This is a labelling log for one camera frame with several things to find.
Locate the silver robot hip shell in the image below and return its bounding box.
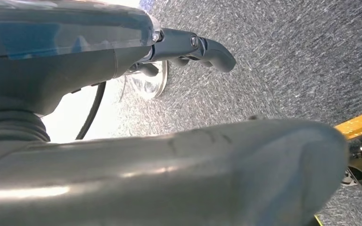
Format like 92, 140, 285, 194
0, 119, 350, 226

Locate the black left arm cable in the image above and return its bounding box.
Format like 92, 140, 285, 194
74, 81, 107, 141

